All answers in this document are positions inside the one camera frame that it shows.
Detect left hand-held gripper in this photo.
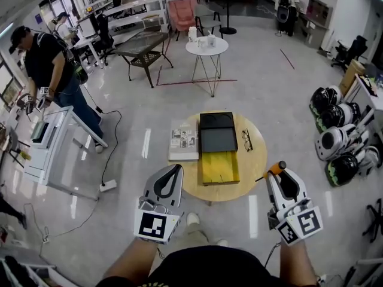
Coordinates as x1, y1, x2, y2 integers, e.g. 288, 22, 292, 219
133, 164, 185, 245

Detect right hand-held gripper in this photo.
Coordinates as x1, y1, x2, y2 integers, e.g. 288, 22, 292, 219
266, 169, 324, 246

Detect orange screwdriver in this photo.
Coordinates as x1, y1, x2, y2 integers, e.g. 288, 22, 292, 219
254, 160, 287, 182

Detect black tray box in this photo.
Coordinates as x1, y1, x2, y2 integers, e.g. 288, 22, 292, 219
197, 111, 241, 187

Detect person's left forearm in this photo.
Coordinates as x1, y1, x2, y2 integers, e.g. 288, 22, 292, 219
103, 237, 159, 280

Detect person's right forearm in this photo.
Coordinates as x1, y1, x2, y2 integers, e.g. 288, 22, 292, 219
278, 239, 318, 285

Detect brown cardboard box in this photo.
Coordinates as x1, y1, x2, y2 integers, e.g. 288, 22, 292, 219
339, 59, 366, 97

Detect round wooden table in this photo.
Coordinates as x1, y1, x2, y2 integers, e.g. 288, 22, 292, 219
176, 109, 268, 206

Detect grey picture book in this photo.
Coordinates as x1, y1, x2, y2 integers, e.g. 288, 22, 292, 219
168, 120, 200, 162

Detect person's beige trousers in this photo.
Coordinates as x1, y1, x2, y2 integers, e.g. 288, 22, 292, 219
176, 221, 222, 251

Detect white power strip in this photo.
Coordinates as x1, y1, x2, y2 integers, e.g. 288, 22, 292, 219
99, 179, 117, 193

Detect black eyeglasses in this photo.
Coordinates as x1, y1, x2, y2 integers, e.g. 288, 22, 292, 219
241, 129, 254, 152

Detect pile of helmets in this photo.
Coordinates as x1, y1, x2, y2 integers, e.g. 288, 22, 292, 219
308, 85, 382, 188

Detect person's black shirt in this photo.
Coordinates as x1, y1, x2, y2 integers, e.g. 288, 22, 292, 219
95, 244, 323, 287

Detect black office chair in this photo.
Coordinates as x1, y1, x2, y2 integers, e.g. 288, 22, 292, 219
330, 35, 368, 73
89, 13, 116, 67
362, 198, 383, 245

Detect white metal rack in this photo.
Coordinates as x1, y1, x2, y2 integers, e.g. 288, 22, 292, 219
344, 257, 383, 287

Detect white standing desk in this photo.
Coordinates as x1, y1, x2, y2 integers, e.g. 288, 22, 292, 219
23, 105, 109, 202

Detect white cluttered table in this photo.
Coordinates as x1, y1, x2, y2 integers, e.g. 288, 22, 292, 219
344, 73, 383, 137

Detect small grey black device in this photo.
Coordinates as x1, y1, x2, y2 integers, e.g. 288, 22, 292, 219
31, 121, 50, 145

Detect white round side table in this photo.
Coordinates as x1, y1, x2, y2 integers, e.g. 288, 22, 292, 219
185, 36, 229, 98

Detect dark metal coffee table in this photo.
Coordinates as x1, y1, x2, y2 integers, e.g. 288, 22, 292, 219
113, 30, 174, 88

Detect black metal chair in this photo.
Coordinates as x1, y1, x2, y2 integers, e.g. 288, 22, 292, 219
0, 127, 31, 169

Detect white office desk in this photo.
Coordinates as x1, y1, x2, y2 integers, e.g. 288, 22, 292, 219
71, 34, 101, 68

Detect grey cabinet with pegboard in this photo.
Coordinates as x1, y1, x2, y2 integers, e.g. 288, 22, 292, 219
299, 0, 333, 50

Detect black floor stand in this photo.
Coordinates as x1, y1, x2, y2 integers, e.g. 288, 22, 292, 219
220, 0, 237, 35

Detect pink armchair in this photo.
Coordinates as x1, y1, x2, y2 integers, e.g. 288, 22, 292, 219
167, 0, 198, 41

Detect grey chair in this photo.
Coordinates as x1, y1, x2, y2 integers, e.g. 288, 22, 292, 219
194, 4, 224, 39

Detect white shelving unit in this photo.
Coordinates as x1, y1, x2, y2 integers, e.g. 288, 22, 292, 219
76, 0, 170, 46

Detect glass entrance door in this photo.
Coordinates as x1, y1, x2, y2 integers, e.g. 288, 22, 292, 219
38, 0, 78, 23

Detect long black power cable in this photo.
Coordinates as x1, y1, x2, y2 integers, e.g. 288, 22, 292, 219
80, 84, 123, 188

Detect long white floor cable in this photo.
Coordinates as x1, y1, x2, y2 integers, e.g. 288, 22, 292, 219
23, 190, 101, 245

